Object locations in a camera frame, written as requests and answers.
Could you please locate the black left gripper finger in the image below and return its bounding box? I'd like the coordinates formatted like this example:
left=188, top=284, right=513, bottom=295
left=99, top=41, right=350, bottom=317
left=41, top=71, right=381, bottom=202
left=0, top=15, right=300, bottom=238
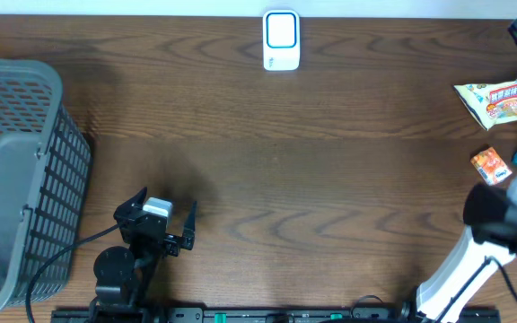
left=181, top=202, right=197, bottom=249
left=113, top=187, right=147, bottom=220

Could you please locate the yellow snack bag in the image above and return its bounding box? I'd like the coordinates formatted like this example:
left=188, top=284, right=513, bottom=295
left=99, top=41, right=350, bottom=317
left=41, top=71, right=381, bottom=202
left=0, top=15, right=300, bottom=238
left=453, top=78, right=517, bottom=131

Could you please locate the small orange white carton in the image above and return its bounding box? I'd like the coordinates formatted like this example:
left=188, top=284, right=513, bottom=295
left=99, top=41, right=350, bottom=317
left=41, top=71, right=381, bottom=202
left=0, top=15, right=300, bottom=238
left=470, top=147, right=513, bottom=186

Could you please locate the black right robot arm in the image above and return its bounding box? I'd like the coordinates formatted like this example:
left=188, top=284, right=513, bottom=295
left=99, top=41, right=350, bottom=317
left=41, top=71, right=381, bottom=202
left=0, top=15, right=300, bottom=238
left=399, top=19, right=517, bottom=322

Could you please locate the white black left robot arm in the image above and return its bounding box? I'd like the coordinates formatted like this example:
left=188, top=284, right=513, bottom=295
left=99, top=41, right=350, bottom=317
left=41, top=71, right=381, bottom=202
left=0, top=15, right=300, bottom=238
left=93, top=188, right=197, bottom=307

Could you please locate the white barcode scanner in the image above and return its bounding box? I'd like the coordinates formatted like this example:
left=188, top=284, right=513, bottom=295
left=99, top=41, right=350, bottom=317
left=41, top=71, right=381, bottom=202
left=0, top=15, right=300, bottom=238
left=262, top=10, right=301, bottom=72

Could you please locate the grey plastic shopping basket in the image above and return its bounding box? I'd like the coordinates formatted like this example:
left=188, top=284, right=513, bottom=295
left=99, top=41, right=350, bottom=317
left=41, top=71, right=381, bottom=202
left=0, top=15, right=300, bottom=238
left=0, top=59, right=92, bottom=310

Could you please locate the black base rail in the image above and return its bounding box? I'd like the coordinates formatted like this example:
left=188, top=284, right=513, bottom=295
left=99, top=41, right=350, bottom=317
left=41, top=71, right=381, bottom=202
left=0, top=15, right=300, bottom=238
left=50, top=306, right=400, bottom=323

